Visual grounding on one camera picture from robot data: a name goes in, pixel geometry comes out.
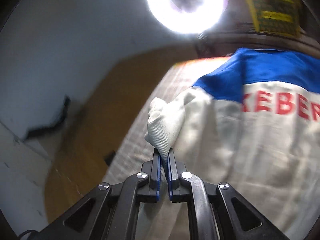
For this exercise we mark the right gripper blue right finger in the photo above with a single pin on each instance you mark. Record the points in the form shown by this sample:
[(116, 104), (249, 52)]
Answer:
[(172, 176)]

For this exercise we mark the white and blue work jacket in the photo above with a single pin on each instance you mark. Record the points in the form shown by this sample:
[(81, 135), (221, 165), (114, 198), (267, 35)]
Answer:
[(254, 123)]

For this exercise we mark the yellow green storage box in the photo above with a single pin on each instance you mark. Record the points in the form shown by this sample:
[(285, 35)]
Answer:
[(278, 17)]

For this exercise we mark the plaid bed cover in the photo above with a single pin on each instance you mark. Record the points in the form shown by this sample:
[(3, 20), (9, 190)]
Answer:
[(134, 150)]

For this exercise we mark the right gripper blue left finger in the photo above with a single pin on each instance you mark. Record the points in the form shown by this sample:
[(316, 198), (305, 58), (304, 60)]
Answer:
[(155, 175)]

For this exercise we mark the ring light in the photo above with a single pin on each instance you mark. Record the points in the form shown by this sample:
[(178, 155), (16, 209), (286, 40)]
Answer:
[(187, 16)]

